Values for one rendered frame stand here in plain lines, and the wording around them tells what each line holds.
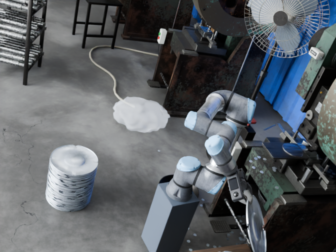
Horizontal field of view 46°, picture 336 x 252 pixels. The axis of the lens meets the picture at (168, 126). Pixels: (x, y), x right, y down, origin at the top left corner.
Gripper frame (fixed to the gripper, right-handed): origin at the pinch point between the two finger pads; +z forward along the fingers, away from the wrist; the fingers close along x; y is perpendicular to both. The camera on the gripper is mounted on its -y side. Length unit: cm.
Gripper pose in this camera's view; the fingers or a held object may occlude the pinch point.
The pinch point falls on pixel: (248, 203)
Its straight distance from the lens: 180.5
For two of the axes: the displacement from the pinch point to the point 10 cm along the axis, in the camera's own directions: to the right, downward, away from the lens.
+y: 1.0, -5.2, 8.5
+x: -8.6, 3.8, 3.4
